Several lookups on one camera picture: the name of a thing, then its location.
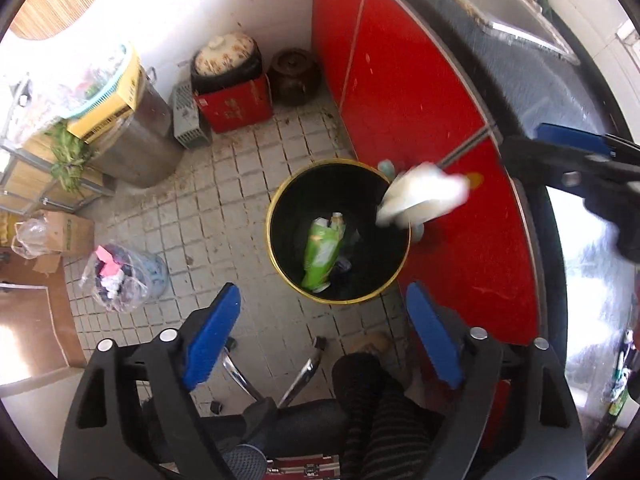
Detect green plastic basket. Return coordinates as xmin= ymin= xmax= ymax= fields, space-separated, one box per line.
xmin=30 ymin=42 xmax=139 ymax=122

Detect white tissue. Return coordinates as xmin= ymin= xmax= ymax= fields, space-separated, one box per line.
xmin=375 ymin=161 xmax=471 ymax=228

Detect steel sink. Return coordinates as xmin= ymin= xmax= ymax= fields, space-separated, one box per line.
xmin=420 ymin=0 xmax=582 ymax=64

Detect person's striped legging leg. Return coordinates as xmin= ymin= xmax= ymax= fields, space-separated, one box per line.
xmin=332 ymin=352 xmax=437 ymax=480

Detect green snack packet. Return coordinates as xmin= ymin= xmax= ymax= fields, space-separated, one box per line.
xmin=301 ymin=217 xmax=347 ymax=291

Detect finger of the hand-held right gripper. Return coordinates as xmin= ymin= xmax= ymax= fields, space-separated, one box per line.
xmin=602 ymin=132 xmax=640 ymax=165
xmin=504 ymin=122 xmax=640 ymax=202

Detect yellow cardboard box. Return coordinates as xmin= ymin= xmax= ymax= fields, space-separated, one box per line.
xmin=65 ymin=47 xmax=146 ymax=144

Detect metal shelf rack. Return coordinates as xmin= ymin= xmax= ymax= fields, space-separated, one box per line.
xmin=0 ymin=75 xmax=119 ymax=217

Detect brown clay jar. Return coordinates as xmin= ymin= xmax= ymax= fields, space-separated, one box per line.
xmin=270 ymin=47 xmax=322 ymax=107

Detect brown wooden door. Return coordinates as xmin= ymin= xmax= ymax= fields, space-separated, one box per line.
xmin=0 ymin=260 xmax=87 ymax=387

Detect clear bag of clothes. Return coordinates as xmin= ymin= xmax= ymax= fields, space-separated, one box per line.
xmin=80 ymin=244 xmax=152 ymax=314

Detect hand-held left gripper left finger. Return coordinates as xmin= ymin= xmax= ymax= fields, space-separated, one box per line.
xmin=57 ymin=282 xmax=271 ymax=480

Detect red kitchen cabinet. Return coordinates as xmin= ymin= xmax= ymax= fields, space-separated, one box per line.
xmin=312 ymin=0 xmax=544 ymax=453

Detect red metal-edged case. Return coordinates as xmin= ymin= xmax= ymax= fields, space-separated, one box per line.
xmin=265 ymin=455 xmax=347 ymax=480

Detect red cardboard box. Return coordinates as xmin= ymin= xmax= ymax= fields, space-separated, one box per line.
xmin=192 ymin=72 xmax=275 ymax=135

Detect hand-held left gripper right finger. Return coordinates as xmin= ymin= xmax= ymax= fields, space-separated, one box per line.
xmin=406 ymin=282 xmax=589 ymax=480

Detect green bottle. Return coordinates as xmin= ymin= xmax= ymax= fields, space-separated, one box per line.
xmin=607 ymin=384 xmax=632 ymax=419

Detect leafy greens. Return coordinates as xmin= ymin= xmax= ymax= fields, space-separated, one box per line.
xmin=45 ymin=122 xmax=97 ymax=194

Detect floral lid pot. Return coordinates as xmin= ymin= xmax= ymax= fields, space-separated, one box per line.
xmin=190 ymin=32 xmax=263 ymax=94

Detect chrome-legged swivel chair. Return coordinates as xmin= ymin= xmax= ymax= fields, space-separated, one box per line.
xmin=140 ymin=335 xmax=351 ymax=480

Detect brown cardboard box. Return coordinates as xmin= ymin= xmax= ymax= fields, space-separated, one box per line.
xmin=32 ymin=210 xmax=96 ymax=274

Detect black yellow-rimmed trash bin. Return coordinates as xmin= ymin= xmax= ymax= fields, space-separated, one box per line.
xmin=265 ymin=158 xmax=412 ymax=303

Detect large steel stock pot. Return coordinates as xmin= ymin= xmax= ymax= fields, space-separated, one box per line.
xmin=87 ymin=66 xmax=185 ymax=189

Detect clear plastic bag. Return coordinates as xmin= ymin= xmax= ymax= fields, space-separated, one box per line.
xmin=11 ymin=217 xmax=52 ymax=261

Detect grey plastic crate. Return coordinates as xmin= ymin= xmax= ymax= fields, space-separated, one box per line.
xmin=171 ymin=82 xmax=211 ymax=150

